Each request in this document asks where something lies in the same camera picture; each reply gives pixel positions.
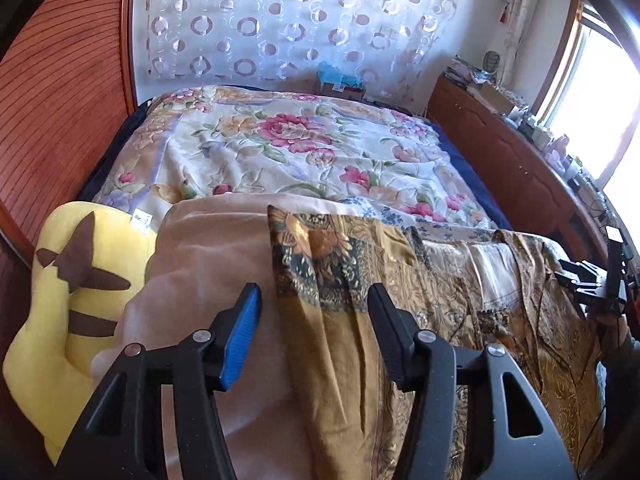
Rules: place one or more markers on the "gold patterned garment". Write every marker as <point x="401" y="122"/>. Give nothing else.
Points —
<point x="350" y="320"/>

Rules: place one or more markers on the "cream window curtain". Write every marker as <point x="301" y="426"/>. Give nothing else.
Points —
<point x="520" y="15"/>

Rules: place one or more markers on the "person's right forearm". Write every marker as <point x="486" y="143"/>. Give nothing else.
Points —
<point x="625" y="360"/>

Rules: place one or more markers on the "bright window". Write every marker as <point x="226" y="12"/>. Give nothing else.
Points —
<point x="595" y="95"/>

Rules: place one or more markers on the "white circle patterned curtain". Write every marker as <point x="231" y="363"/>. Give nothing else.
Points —
<point x="280" y="25"/>

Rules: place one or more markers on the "cardboard box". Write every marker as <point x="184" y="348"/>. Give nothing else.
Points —
<point x="345" y="92"/>

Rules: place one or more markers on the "long wooden cabinet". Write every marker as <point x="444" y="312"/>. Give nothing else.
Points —
<point x="505" y="155"/>

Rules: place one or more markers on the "white blue floral blanket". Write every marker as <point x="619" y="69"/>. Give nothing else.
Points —
<point x="445" y="222"/>

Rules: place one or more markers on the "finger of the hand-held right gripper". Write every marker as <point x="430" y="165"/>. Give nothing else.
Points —
<point x="580" y="274"/>

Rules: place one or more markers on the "assorted small household clutter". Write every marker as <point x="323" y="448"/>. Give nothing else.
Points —
<point x="525" y="110"/>

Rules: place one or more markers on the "yellow plush pillow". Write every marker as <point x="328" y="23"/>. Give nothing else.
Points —
<point x="60" y="310"/>

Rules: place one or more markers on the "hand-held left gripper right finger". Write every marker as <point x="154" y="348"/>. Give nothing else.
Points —
<point x="387" y="340"/>

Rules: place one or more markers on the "cream floral quilt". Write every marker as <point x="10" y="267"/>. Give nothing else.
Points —
<point x="280" y="145"/>

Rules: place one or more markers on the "wooden headboard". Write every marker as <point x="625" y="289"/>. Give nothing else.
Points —
<point x="55" y="125"/>

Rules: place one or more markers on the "beige fleece blanket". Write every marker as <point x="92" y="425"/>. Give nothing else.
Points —
<point x="200" y="270"/>

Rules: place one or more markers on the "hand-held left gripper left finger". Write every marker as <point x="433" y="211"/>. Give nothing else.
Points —
<point x="240" y="340"/>

